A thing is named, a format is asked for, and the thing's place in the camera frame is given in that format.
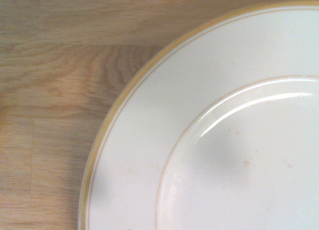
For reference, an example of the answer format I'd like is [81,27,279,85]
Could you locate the white plate with gold rim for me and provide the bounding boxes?
[79,0,319,230]

